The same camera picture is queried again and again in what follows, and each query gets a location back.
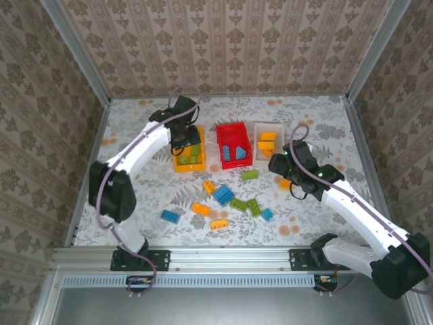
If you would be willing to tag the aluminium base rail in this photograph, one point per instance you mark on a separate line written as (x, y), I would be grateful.
(220, 259)

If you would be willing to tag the orange lego brick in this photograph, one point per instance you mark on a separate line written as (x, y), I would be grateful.
(200, 208)

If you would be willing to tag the long green lego brick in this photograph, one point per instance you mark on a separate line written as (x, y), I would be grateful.
(254, 207)
(237, 204)
(250, 175)

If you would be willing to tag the small blue lego brick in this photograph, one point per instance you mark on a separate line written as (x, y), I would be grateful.
(267, 214)

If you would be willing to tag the small yellow lego brick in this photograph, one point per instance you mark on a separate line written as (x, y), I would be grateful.
(285, 183)

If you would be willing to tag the aluminium side rail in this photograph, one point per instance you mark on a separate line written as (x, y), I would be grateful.
(365, 149)
(86, 176)

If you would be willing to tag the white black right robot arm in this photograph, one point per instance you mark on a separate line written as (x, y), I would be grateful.
(355, 210)

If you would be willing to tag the yellow plastic bin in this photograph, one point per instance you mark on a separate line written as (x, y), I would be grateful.
(189, 168)

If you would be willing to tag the blue sloped lego brick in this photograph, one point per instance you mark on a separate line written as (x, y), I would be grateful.
(241, 153)

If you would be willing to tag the large light blue lego brick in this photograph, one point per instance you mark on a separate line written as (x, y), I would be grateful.
(224, 195)

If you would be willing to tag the red plastic bin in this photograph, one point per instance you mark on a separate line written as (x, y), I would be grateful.
(233, 135)

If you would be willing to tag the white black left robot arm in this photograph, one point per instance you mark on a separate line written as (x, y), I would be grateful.
(149, 142)

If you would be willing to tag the small green lego brick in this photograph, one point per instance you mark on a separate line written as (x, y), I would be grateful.
(184, 160)
(193, 159)

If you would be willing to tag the aluminium back rail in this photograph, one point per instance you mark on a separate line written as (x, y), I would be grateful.
(236, 95)

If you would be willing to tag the aluminium frame post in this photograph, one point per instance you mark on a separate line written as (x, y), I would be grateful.
(78, 54)
(375, 50)

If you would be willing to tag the white plastic bin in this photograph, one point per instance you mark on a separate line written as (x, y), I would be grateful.
(279, 135)

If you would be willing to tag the grey metal sheet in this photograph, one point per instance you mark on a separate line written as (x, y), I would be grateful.
(220, 308)

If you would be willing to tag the yellow rounded lego brick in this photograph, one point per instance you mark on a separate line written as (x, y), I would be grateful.
(267, 136)

